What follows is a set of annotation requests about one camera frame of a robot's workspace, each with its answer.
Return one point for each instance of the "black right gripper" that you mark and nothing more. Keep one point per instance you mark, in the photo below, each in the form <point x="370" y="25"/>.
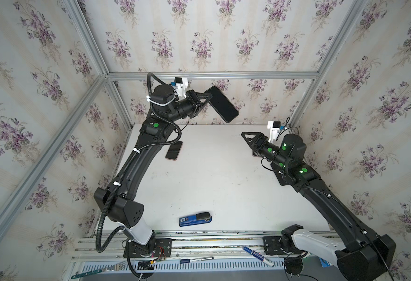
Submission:
<point x="263" y="139"/>

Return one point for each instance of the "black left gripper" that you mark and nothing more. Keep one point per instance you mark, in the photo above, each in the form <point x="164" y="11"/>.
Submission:
<point x="195" y="104"/>

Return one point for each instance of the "black phone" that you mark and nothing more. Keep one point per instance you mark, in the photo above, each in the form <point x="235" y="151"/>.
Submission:
<point x="221" y="104"/>

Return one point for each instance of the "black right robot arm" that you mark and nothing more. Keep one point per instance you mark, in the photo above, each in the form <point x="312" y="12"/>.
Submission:
<point x="362" y="254"/>

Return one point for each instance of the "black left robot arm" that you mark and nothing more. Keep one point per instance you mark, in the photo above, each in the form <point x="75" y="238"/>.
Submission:
<point x="119" y="210"/>

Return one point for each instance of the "pink-edged phone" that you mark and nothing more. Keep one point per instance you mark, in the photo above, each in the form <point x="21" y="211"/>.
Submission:
<point x="174" y="150"/>

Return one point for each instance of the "blue black stapler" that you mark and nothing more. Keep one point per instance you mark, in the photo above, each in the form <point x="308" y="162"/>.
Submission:
<point x="195" y="219"/>

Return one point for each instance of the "blue marker pen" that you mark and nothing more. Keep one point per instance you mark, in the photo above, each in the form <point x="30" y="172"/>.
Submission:
<point x="259" y="256"/>

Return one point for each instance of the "black round connector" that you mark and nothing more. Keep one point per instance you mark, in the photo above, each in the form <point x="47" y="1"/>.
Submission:
<point x="293" y="266"/>

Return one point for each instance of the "blue white cardboard box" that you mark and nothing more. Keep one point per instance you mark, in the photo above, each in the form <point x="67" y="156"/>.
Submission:
<point x="324" y="263"/>

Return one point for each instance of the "green metal ruler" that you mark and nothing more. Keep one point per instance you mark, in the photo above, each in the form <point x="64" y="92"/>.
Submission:
<point x="85" y="274"/>

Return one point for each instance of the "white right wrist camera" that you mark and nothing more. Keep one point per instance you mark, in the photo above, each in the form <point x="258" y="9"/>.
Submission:
<point x="275" y="128"/>

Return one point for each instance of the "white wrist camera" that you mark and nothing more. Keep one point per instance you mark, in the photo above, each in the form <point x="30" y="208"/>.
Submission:
<point x="180" y="85"/>
<point x="275" y="128"/>

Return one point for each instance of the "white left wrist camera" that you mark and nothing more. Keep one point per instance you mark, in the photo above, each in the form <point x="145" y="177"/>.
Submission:
<point x="180" y="85"/>

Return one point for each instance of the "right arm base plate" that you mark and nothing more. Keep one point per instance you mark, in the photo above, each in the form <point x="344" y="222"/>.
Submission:
<point x="279" y="245"/>

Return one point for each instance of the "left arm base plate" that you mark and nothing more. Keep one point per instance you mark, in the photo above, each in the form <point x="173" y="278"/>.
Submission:
<point x="161" y="248"/>

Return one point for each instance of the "aluminium rail base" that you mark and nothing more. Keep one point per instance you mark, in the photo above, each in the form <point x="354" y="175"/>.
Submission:
<point x="184" y="244"/>

